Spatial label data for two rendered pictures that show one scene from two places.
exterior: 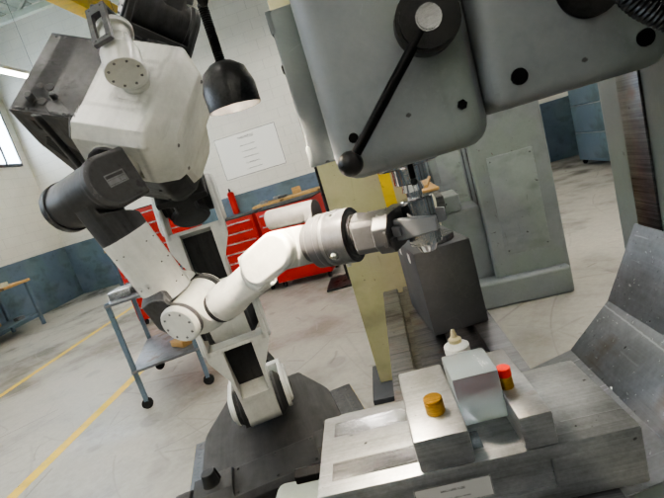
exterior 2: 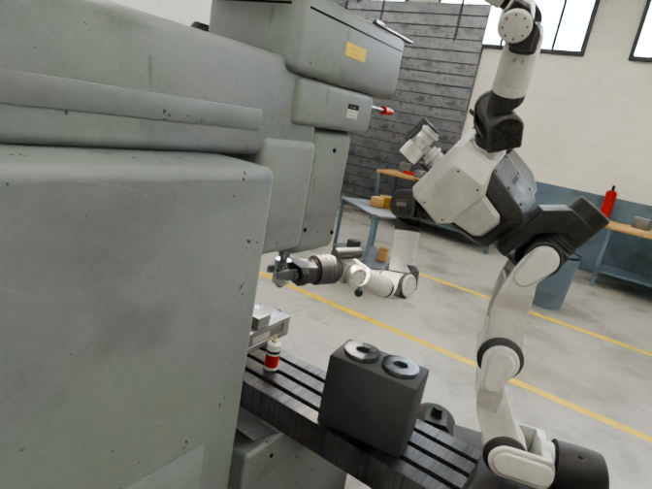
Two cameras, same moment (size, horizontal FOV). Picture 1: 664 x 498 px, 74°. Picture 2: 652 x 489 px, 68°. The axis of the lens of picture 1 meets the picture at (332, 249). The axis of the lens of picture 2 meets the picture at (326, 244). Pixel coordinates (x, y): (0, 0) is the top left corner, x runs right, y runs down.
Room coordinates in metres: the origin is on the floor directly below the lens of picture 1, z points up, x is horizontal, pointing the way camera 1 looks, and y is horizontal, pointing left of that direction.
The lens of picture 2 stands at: (1.24, -1.27, 1.67)
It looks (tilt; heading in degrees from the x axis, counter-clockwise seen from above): 15 degrees down; 113
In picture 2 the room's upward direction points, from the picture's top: 10 degrees clockwise
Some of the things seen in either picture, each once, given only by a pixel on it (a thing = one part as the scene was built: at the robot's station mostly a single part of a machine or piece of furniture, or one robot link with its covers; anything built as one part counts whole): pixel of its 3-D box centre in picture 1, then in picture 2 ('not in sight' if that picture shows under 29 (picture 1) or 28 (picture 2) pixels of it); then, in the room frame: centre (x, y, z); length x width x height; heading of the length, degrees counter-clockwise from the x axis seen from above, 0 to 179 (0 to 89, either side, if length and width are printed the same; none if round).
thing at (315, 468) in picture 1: (311, 473); not in sight; (0.50, 0.11, 0.97); 0.04 x 0.02 x 0.02; 84
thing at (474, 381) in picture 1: (472, 384); not in sight; (0.48, -0.12, 1.04); 0.06 x 0.05 x 0.06; 174
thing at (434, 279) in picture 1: (436, 273); (373, 392); (0.98, -0.22, 1.03); 0.22 x 0.12 x 0.20; 179
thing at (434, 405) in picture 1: (434, 404); not in sight; (0.46, -0.06, 1.05); 0.02 x 0.02 x 0.02
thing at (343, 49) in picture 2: not in sight; (313, 48); (0.63, -0.15, 1.81); 0.47 x 0.26 x 0.16; 82
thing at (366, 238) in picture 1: (365, 233); (309, 271); (0.68, -0.06, 1.22); 0.13 x 0.12 x 0.10; 150
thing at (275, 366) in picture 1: (260, 391); (517, 451); (1.38, 0.37, 0.68); 0.21 x 0.20 x 0.13; 10
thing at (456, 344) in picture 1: (459, 360); (273, 351); (0.65, -0.14, 0.98); 0.04 x 0.04 x 0.11
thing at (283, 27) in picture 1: (303, 90); not in sight; (0.65, -0.03, 1.45); 0.04 x 0.04 x 0.21; 82
